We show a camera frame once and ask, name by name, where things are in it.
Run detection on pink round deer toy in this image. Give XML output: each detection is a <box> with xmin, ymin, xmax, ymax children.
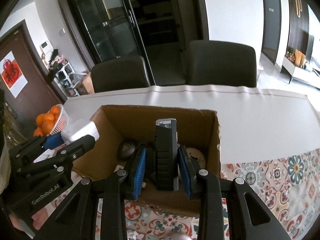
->
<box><xmin>186</xmin><ymin>147</ymin><xmax>208</xmax><ymax>176</ymax></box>

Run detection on black rectangular device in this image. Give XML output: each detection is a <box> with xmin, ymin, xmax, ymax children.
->
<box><xmin>155</xmin><ymin>118</ymin><xmax>179</xmax><ymax>191</ymax></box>

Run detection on dark grey oval mouse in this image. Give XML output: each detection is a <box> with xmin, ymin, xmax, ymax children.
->
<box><xmin>117</xmin><ymin>141</ymin><xmax>136</xmax><ymax>161</ymax></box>

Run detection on person's left hand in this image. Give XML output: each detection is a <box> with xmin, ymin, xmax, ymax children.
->
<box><xmin>9</xmin><ymin>207</ymin><xmax>49</xmax><ymax>232</ymax></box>

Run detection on white plastic container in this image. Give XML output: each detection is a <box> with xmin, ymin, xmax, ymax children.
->
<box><xmin>33</xmin><ymin>119</ymin><xmax>100</xmax><ymax>163</ymax></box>

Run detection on white basket of oranges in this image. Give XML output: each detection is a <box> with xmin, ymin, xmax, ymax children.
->
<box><xmin>33</xmin><ymin>104</ymin><xmax>69</xmax><ymax>137</ymax></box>

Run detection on brown cardboard box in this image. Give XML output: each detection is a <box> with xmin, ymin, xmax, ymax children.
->
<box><xmin>71</xmin><ymin>104</ymin><xmax>222</xmax><ymax>217</ymax></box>

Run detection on brown door with red poster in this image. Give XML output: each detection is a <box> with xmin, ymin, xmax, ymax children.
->
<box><xmin>1</xmin><ymin>21</ymin><xmax>62</xmax><ymax>134</ymax></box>

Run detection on white shelf with clutter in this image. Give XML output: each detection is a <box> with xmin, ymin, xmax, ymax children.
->
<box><xmin>41</xmin><ymin>49</ymin><xmax>87</xmax><ymax>98</ymax></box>

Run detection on patterned tile table mat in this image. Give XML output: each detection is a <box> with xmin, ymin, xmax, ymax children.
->
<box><xmin>32</xmin><ymin>148</ymin><xmax>320</xmax><ymax>240</ymax></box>

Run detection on dark chair left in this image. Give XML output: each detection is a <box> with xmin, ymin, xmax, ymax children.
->
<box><xmin>91</xmin><ymin>55</ymin><xmax>150</xmax><ymax>93</ymax></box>

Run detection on dark chair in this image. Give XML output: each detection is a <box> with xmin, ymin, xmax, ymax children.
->
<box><xmin>91</xmin><ymin>55</ymin><xmax>150</xmax><ymax>93</ymax></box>
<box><xmin>186</xmin><ymin>40</ymin><xmax>257</xmax><ymax>88</ymax></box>

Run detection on dark chair right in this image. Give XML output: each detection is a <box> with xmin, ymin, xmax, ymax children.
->
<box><xmin>186</xmin><ymin>40</ymin><xmax>257</xmax><ymax>88</ymax></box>

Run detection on dark glass cabinet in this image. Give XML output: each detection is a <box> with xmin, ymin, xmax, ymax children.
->
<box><xmin>57</xmin><ymin>0</ymin><xmax>208</xmax><ymax>86</ymax></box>

